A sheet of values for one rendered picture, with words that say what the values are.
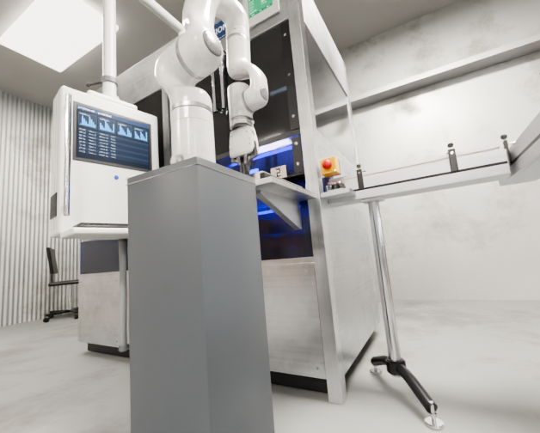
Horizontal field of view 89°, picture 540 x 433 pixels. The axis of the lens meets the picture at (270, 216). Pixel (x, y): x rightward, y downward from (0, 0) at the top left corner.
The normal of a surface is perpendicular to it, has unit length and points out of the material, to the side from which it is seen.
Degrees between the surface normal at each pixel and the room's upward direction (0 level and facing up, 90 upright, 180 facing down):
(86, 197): 90
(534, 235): 90
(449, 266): 90
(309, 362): 90
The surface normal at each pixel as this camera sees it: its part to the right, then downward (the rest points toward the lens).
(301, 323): -0.51, -0.07
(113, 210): 0.75, -0.15
